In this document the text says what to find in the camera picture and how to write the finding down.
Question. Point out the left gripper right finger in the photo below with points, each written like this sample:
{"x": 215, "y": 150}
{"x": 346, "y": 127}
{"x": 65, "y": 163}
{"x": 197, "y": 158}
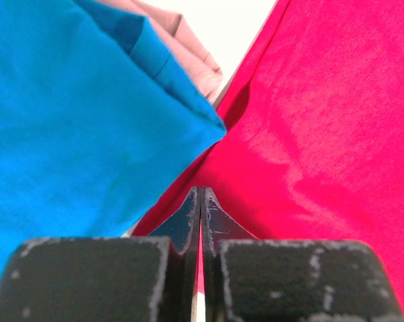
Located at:
{"x": 247, "y": 279}

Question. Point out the red polo shirt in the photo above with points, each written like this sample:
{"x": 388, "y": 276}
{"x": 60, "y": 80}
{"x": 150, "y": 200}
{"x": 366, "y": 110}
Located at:
{"x": 315, "y": 141}

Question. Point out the folded pink t shirt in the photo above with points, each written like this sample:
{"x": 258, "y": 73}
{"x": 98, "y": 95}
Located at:
{"x": 174, "y": 31}

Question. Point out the folded blue t shirt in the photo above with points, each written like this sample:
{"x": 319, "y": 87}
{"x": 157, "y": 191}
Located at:
{"x": 97, "y": 120}

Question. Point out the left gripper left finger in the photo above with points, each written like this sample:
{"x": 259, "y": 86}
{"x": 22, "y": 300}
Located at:
{"x": 149, "y": 278}

